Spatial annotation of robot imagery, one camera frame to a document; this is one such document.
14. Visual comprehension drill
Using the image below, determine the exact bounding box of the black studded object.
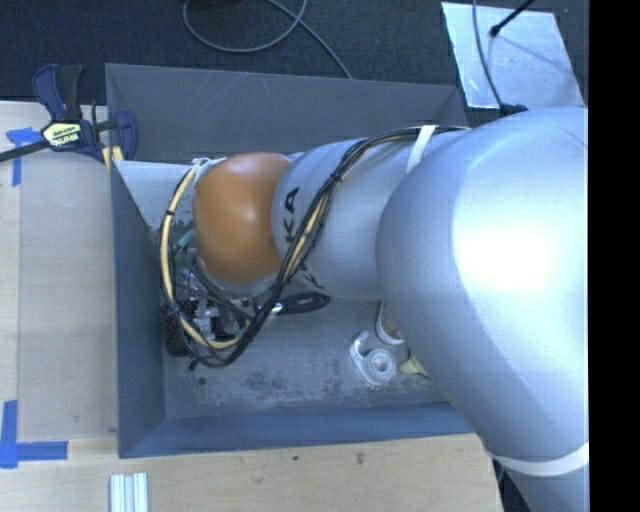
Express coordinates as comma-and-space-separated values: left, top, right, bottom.
158, 298, 192, 358

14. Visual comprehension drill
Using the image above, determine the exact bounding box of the grey metal bin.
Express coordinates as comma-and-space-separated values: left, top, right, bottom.
104, 62, 484, 460

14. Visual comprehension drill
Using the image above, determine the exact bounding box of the black tool handle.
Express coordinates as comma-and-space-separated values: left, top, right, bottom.
273, 291, 332, 315

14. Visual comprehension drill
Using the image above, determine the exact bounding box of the pale wood board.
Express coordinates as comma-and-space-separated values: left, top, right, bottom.
17, 155, 122, 444

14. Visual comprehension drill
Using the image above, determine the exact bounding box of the white ring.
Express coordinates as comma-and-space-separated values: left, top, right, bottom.
375, 300, 408, 347

